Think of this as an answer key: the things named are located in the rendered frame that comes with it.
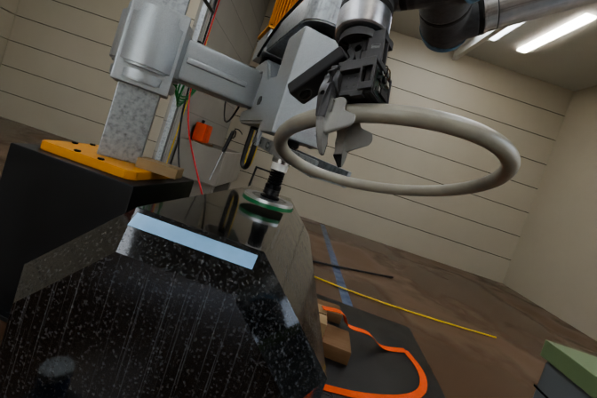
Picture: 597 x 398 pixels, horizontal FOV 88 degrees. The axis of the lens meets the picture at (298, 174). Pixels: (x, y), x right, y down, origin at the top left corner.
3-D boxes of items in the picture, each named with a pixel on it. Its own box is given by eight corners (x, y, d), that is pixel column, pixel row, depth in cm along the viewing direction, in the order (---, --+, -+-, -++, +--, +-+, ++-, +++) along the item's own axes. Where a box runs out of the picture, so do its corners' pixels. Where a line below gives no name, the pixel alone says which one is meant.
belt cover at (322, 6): (250, 66, 199) (258, 41, 198) (284, 81, 208) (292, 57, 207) (304, 22, 110) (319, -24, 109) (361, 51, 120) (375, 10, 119)
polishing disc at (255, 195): (234, 191, 124) (234, 188, 124) (259, 192, 144) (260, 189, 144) (279, 210, 116) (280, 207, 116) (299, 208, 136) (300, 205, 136)
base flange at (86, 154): (33, 147, 139) (35, 136, 139) (108, 152, 188) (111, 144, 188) (131, 181, 135) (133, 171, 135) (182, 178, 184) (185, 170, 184)
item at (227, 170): (159, 201, 390) (179, 136, 386) (195, 191, 520) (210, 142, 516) (205, 217, 390) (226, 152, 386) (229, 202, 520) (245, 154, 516)
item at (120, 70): (84, 68, 144) (110, -17, 142) (131, 88, 178) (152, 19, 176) (152, 91, 141) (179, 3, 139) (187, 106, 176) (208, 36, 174)
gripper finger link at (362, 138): (366, 168, 47) (370, 107, 47) (331, 167, 50) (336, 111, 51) (374, 170, 49) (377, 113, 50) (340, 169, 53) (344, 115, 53)
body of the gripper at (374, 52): (370, 90, 43) (382, 17, 46) (317, 97, 48) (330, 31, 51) (387, 115, 49) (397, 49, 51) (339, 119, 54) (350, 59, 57)
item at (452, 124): (244, 156, 80) (247, 146, 80) (390, 202, 98) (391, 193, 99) (360, 77, 36) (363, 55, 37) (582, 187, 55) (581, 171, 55)
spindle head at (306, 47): (249, 135, 149) (278, 45, 147) (290, 148, 157) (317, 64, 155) (268, 139, 115) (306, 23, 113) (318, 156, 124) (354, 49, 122)
